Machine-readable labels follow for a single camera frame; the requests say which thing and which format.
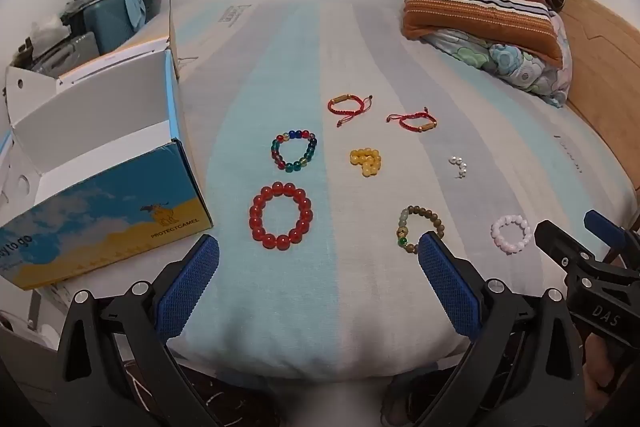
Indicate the grey suitcase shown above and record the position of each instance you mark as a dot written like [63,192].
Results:
[75,52]

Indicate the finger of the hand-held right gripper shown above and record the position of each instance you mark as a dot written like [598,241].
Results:
[555,239]
[600,223]

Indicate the blue and yellow cardboard box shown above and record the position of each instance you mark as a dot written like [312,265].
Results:
[100,227]

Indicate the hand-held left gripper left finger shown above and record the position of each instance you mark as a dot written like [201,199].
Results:
[190,287]

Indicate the striped red and orange pillow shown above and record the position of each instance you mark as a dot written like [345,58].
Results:
[475,7]

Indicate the teal cloth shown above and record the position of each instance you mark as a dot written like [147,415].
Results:
[132,9]

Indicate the person's right hand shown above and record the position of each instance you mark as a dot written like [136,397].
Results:
[600,372]

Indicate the teal suitcase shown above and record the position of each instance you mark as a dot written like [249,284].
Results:
[107,24]

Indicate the wooden headboard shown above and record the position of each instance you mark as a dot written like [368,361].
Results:
[610,82]

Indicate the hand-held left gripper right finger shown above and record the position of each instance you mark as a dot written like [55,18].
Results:
[450,292]

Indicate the floral quilt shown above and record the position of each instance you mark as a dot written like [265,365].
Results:
[515,64]

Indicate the white plastic bag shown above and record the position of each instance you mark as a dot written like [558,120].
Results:
[50,29]

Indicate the striped mattress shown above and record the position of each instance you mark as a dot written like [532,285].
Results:
[300,307]

